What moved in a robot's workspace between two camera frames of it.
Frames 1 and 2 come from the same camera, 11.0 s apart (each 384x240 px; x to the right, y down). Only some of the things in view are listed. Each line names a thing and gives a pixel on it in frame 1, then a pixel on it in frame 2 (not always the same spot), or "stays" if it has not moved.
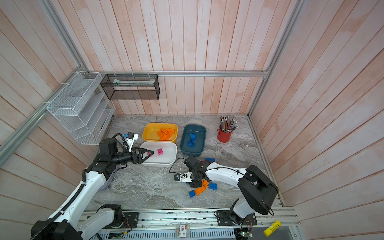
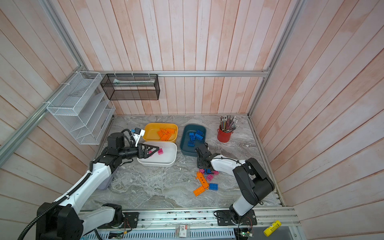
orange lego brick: x=170 y=130 stays
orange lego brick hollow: x=165 y=137 stays
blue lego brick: x=191 y=143 stays
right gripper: x=195 y=183 → x=199 y=164
